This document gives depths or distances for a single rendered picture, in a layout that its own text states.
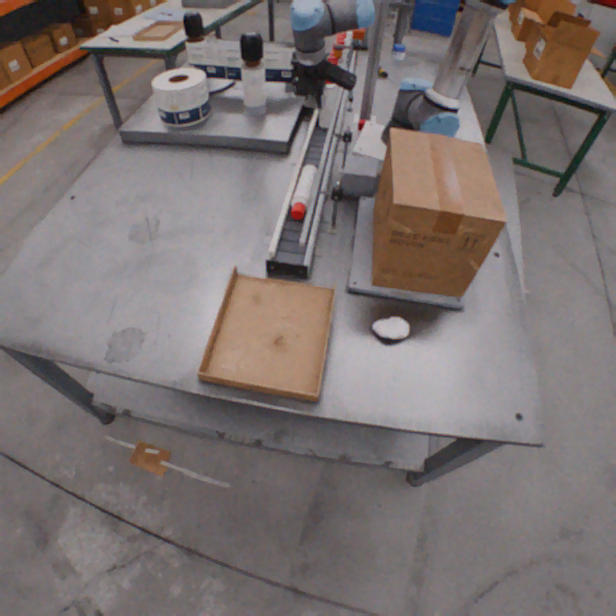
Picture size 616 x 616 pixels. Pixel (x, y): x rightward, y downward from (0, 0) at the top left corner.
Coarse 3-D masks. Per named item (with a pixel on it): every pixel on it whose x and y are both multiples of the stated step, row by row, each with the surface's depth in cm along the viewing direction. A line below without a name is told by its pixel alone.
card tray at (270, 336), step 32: (256, 288) 93; (288, 288) 94; (320, 288) 94; (224, 320) 88; (256, 320) 88; (288, 320) 89; (320, 320) 89; (224, 352) 83; (256, 352) 84; (288, 352) 84; (320, 352) 84; (224, 384) 79; (256, 384) 76; (288, 384) 80; (320, 384) 76
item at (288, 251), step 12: (336, 120) 133; (324, 132) 127; (312, 144) 123; (324, 144) 123; (312, 156) 118; (324, 168) 115; (288, 216) 102; (312, 216) 102; (288, 228) 99; (300, 228) 99; (288, 240) 97; (276, 252) 94; (288, 252) 94; (300, 252) 94; (300, 264) 92
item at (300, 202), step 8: (304, 168) 107; (312, 168) 106; (304, 176) 104; (312, 176) 105; (304, 184) 102; (312, 184) 103; (296, 192) 101; (304, 192) 100; (296, 200) 99; (304, 200) 99; (296, 208) 97; (304, 208) 99; (296, 216) 99
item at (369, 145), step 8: (368, 128) 128; (376, 128) 129; (360, 136) 124; (368, 136) 124; (376, 136) 125; (360, 144) 120; (368, 144) 121; (376, 144) 122; (384, 144) 122; (352, 152) 118; (360, 152) 117; (368, 152) 118; (376, 152) 119; (384, 152) 119
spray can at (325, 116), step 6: (330, 84) 115; (330, 90) 116; (330, 96) 118; (330, 102) 120; (324, 108) 122; (330, 108) 122; (324, 114) 124; (330, 114) 124; (324, 120) 126; (330, 120) 126; (324, 126) 128
